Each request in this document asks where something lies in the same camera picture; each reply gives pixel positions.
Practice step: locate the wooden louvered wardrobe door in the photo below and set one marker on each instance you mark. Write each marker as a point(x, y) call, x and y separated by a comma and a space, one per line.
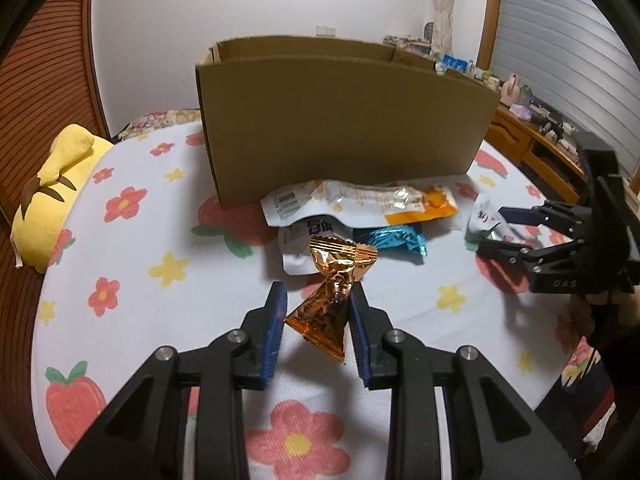
point(48, 81)

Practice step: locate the blue white box on cabinet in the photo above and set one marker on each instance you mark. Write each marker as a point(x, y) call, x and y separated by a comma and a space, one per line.
point(458, 64)

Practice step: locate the wooden side cabinet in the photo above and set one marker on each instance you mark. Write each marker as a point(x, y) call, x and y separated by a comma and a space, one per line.
point(547, 165)

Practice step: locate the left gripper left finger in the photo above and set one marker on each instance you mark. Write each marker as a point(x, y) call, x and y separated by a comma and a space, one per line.
point(142, 432)

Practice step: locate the pink kettle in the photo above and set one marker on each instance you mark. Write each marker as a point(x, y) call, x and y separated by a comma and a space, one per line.
point(510, 90)

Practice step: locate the floral white bed blanket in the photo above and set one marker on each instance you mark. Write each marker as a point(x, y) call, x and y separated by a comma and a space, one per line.
point(148, 257)

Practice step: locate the person right hand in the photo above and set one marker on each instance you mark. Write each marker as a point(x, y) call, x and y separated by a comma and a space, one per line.
point(623, 300)

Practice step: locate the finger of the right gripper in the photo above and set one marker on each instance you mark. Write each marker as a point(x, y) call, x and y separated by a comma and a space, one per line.
point(565, 256)
point(557, 216)

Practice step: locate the copper foil candy wrapper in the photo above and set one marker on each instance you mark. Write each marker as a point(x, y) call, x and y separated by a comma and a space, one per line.
point(322, 317)

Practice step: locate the teal foil snack wrapper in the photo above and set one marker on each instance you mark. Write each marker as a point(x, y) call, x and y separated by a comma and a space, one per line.
point(407, 238)

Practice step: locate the brown cardboard box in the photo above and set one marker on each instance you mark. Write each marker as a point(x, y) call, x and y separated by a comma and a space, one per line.
point(281, 110)

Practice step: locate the small white blue snack pouch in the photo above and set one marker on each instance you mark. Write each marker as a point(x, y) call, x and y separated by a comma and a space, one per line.
point(294, 242)

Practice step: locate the white red duck snack pouch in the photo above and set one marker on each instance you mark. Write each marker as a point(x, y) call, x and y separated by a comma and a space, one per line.
point(486, 223)

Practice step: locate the white wall switch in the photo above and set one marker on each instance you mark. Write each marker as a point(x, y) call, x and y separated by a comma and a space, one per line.
point(325, 31)

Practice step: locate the yellow pikachu plush toy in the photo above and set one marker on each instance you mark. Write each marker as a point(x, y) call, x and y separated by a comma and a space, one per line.
point(48, 198)

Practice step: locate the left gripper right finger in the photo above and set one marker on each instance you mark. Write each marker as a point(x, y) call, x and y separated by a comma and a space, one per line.
point(492, 433)

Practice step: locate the grey window blind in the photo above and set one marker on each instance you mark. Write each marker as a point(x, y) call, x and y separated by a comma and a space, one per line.
point(568, 53)

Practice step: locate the orange white long snack packet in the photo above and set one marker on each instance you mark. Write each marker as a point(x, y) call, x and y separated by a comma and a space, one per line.
point(358, 206)

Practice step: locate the beige curtain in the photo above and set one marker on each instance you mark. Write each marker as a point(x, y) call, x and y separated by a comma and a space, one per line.
point(442, 31)

